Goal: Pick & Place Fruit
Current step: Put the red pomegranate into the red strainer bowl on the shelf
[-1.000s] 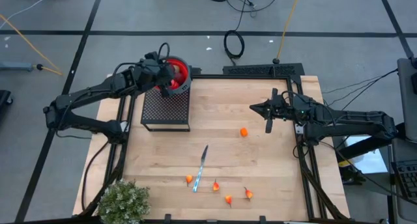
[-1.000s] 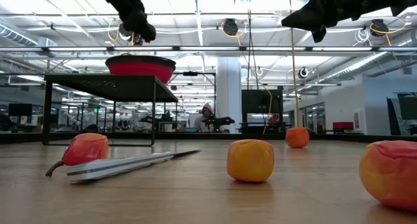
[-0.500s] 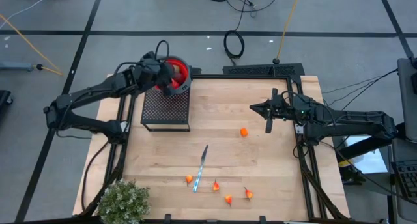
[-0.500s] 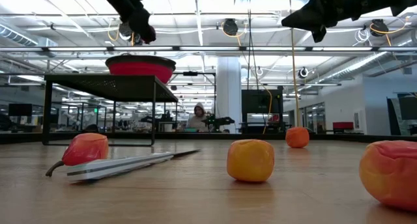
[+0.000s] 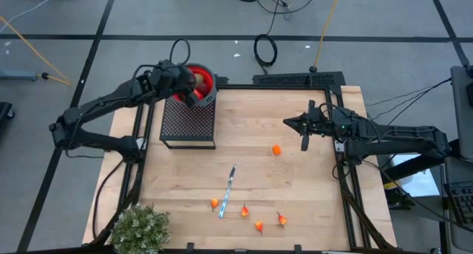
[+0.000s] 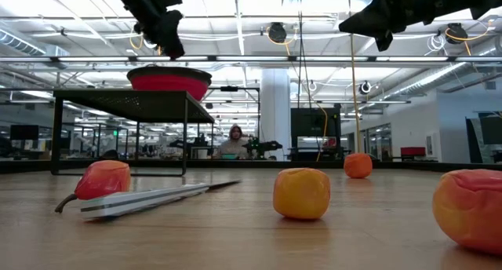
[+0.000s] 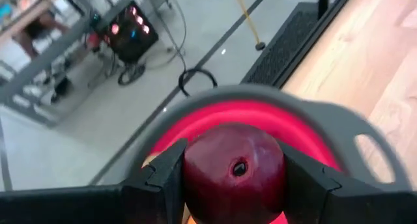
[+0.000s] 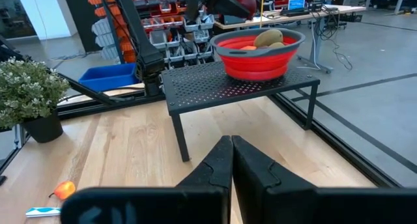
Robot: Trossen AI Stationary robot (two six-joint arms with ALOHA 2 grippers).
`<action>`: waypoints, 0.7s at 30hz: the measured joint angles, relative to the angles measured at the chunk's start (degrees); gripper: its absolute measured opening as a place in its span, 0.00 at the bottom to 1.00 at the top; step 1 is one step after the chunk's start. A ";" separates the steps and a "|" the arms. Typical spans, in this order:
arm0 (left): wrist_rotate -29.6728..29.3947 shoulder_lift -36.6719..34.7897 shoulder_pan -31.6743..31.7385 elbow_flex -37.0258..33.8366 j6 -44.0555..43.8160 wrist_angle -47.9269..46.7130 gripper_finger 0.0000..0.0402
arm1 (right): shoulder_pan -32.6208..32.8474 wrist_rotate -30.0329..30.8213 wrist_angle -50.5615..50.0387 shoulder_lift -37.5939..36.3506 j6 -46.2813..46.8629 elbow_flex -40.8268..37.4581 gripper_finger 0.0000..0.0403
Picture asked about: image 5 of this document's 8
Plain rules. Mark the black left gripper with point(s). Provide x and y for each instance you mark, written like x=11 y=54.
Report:
x=173 y=80

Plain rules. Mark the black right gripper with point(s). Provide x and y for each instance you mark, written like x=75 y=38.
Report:
x=325 y=125

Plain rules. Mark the red colander with grey rim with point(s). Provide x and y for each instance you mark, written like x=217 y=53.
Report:
x=210 y=99

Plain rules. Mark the brown-green kiwi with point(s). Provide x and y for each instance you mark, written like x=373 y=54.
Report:
x=201 y=81

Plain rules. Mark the small orange tangerine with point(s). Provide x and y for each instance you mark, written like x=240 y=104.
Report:
x=276 y=150

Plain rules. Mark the small orange pepper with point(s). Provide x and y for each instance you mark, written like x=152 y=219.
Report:
x=259 y=226
x=244 y=211
x=282 y=220
x=214 y=203

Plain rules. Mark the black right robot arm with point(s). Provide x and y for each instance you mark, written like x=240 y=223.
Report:
x=399 y=136

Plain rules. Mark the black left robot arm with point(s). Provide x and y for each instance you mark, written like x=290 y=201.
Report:
x=96 y=106

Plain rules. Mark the black perforated metal shelf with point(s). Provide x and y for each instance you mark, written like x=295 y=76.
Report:
x=188 y=121

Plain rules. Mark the black vented box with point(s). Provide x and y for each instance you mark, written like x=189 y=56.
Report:
x=295 y=79

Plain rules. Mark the green artificial potted plant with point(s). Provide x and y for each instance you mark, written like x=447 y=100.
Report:
x=140 y=230

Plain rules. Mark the grey workstation desk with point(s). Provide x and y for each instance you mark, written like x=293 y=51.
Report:
x=462 y=110

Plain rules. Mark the black keyboard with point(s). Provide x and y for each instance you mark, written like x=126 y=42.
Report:
x=462 y=206

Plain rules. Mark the black floor object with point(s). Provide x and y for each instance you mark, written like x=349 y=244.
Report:
x=4 y=110

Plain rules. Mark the black aluminium table frame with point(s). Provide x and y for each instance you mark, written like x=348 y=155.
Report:
x=240 y=86

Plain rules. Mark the grey floor rail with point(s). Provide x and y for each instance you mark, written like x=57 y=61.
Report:
x=18 y=75

